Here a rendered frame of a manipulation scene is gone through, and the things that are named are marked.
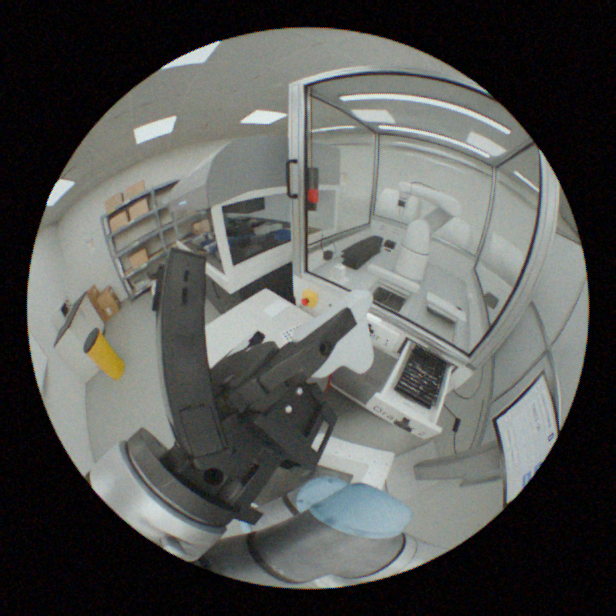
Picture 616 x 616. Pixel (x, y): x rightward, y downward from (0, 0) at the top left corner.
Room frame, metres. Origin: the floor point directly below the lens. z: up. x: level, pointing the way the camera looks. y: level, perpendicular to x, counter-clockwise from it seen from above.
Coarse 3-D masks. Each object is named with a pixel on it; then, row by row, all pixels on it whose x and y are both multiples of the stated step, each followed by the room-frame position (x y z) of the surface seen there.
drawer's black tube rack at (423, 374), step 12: (420, 348) 0.35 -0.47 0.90; (408, 360) 0.32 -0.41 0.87; (420, 360) 0.31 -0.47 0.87; (432, 360) 0.29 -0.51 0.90; (408, 372) 0.25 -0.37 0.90; (420, 372) 0.25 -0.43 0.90; (432, 372) 0.23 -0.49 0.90; (396, 384) 0.22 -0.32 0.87; (408, 384) 0.22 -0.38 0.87; (420, 384) 0.19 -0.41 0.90; (432, 384) 0.19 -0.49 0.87; (408, 396) 0.17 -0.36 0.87; (432, 396) 0.13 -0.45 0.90
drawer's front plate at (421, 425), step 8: (376, 400) 0.16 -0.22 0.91; (384, 400) 0.15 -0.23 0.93; (368, 408) 0.16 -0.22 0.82; (376, 408) 0.15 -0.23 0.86; (384, 408) 0.14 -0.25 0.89; (392, 408) 0.12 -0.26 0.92; (400, 408) 0.11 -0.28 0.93; (384, 416) 0.12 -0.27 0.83; (400, 416) 0.09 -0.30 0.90; (408, 416) 0.08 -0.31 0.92; (416, 416) 0.07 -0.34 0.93; (408, 424) 0.06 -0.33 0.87; (416, 424) 0.05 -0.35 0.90; (424, 424) 0.04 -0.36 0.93; (432, 424) 0.03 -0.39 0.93; (416, 432) 0.02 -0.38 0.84; (432, 432) 0.00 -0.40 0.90; (440, 432) -0.01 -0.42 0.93
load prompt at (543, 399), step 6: (540, 396) -0.15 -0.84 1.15; (546, 396) -0.17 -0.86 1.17; (540, 402) -0.17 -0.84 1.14; (546, 402) -0.20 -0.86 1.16; (546, 408) -0.22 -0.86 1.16; (546, 414) -0.25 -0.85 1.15; (546, 420) -0.27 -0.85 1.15; (552, 420) -0.30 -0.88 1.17; (546, 426) -0.30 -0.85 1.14; (552, 426) -0.33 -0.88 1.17; (546, 432) -0.33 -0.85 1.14; (552, 432) -0.36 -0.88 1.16; (546, 438) -0.36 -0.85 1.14; (552, 438) -0.39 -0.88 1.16; (552, 444) -0.42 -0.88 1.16
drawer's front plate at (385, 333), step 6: (372, 324) 0.49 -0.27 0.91; (378, 324) 0.48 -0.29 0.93; (378, 330) 0.47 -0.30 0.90; (384, 330) 0.45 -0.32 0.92; (390, 330) 0.44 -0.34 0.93; (372, 336) 0.48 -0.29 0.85; (378, 336) 0.46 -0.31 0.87; (384, 336) 0.45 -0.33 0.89; (390, 336) 0.43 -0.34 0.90; (396, 336) 0.41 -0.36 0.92; (378, 342) 0.45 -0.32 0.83; (384, 342) 0.44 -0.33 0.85; (390, 342) 0.42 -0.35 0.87; (396, 342) 0.41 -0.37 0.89; (390, 348) 0.41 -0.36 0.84
